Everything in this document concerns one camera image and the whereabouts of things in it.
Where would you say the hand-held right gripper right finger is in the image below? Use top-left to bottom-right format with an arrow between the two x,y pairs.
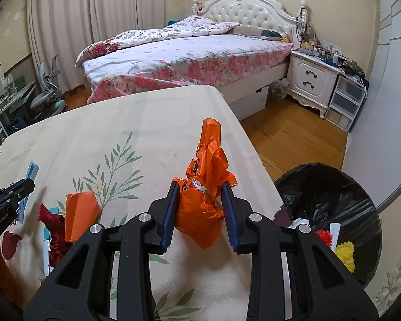
221,181 -> 378,321

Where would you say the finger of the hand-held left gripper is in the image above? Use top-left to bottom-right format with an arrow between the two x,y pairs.
0,179 -> 36,208

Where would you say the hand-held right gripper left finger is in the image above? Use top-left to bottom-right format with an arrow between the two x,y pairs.
23,181 -> 181,321

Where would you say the blue strip packet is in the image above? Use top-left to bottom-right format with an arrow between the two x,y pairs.
17,161 -> 41,224

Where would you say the orange plastic bag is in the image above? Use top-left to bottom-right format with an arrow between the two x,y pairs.
172,118 -> 238,250

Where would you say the dark red plastic bag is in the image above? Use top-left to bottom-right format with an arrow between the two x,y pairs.
37,203 -> 75,268

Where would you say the orange paper box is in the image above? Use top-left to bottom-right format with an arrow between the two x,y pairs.
64,192 -> 101,244

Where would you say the black bag trash bin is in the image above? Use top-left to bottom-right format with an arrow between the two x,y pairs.
274,162 -> 383,290

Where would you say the red foam fruit net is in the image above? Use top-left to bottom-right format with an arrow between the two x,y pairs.
316,229 -> 333,246

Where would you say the yellow foam fruit net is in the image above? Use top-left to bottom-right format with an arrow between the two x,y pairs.
334,241 -> 355,273

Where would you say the grey desk chair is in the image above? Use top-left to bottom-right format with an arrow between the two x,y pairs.
30,55 -> 67,123

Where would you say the grey study desk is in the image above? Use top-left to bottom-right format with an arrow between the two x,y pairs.
0,80 -> 37,131

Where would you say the white cardboard box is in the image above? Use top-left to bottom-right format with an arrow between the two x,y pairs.
221,85 -> 268,121

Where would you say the clear plastic bag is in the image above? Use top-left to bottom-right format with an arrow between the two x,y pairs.
270,78 -> 288,99

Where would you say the pink floral bedsheet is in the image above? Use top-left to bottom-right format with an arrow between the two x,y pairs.
82,35 -> 294,105

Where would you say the wide beige curtain panel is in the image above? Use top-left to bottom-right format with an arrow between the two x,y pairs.
27,0 -> 94,91

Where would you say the white nightstand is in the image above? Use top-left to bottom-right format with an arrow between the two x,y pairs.
285,51 -> 341,119

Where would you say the clear plastic drawer unit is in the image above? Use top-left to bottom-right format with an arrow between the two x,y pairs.
324,74 -> 366,132

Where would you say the floral quilt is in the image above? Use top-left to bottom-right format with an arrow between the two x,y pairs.
75,16 -> 240,67

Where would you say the grey pillow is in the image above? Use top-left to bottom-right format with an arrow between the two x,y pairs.
232,25 -> 293,42

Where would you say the pile of small bedside items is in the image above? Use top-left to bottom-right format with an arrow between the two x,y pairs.
296,2 -> 366,77

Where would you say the white sliding wardrobe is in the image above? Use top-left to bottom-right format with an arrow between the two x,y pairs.
342,0 -> 401,208

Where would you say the white tufted bed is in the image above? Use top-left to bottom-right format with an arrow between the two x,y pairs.
75,0 -> 299,121

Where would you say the narrow beige curtain panel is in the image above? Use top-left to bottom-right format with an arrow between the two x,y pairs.
88,0 -> 169,45

